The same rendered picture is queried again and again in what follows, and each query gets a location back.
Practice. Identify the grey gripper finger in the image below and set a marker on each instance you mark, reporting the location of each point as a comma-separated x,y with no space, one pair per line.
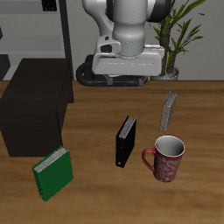
108,79
143,81

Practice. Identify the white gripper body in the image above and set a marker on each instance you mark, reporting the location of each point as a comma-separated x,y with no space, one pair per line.
128,65

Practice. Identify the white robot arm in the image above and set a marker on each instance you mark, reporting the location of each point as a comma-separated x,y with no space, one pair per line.
128,26

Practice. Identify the pale beige book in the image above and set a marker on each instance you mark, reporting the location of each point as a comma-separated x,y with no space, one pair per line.
167,113

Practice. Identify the black book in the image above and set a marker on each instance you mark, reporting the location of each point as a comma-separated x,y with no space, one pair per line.
126,145

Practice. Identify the black binders on shelf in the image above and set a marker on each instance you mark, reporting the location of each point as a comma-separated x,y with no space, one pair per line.
49,5

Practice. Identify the green book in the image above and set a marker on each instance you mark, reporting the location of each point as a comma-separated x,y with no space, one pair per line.
54,175

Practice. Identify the green pot plant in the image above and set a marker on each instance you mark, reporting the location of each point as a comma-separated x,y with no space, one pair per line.
169,38

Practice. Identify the dark brown desk caddy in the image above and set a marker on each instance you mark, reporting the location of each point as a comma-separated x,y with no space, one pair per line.
32,102

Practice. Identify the red patterned mug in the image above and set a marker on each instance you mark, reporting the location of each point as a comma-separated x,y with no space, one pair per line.
167,162

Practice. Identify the dark box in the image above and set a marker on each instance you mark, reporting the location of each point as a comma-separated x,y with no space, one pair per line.
4,67

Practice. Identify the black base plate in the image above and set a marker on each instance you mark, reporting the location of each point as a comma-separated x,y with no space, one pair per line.
83,74

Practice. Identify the grey shelf unit dark frame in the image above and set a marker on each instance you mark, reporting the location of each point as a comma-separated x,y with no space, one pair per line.
29,26

